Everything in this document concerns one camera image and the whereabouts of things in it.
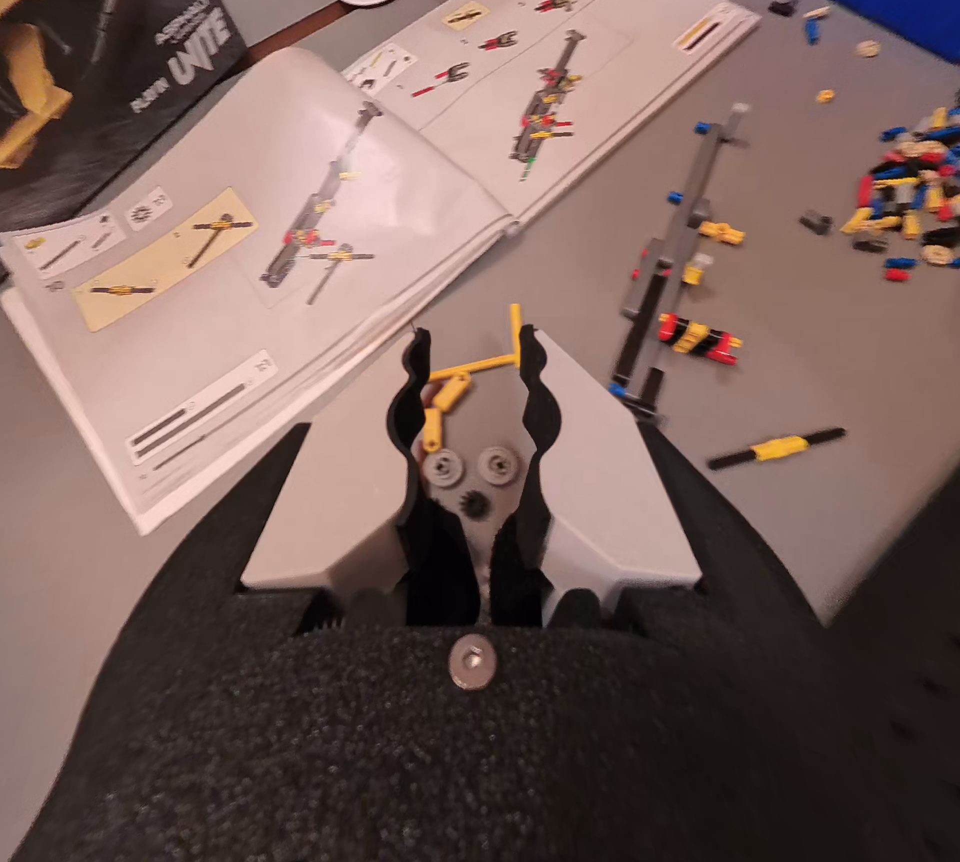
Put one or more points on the white instruction booklet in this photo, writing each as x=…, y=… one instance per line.
x=262, y=127

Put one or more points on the grey toy beam assembly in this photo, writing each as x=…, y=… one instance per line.
x=686, y=232

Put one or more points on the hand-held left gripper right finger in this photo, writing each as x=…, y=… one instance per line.
x=607, y=494

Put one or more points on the pile of toy brick pieces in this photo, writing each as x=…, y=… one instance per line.
x=442, y=466

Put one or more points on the black perforated chair armrest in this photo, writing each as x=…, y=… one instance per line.
x=900, y=614

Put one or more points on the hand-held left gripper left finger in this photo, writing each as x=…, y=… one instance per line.
x=337, y=502

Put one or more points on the black toy car set box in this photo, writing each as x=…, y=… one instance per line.
x=150, y=89

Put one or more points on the pile of small colourful pieces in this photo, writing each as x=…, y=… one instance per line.
x=900, y=187

